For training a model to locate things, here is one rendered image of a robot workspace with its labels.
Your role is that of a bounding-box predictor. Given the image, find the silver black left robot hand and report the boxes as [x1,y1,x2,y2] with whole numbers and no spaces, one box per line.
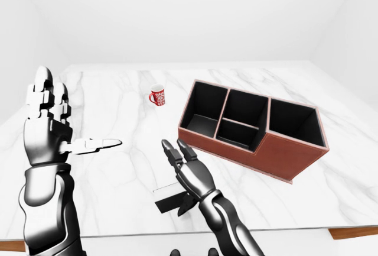
[22,66,123,168]

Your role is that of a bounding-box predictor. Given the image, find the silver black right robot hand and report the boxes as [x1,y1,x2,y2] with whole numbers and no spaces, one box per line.
[161,139,222,217]

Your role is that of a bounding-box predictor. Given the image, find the white book with black spine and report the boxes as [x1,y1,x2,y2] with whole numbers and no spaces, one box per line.
[152,181,190,214]

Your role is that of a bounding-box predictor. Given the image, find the red-brown desk caddy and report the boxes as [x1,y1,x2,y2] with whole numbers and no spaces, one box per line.
[177,79,330,185]

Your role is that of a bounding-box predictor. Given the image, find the red mug with white print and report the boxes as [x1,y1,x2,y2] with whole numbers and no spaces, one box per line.
[148,83,167,108]

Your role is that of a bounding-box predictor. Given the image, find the brown wooden table frame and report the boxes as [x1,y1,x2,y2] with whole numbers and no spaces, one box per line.
[0,225,378,252]

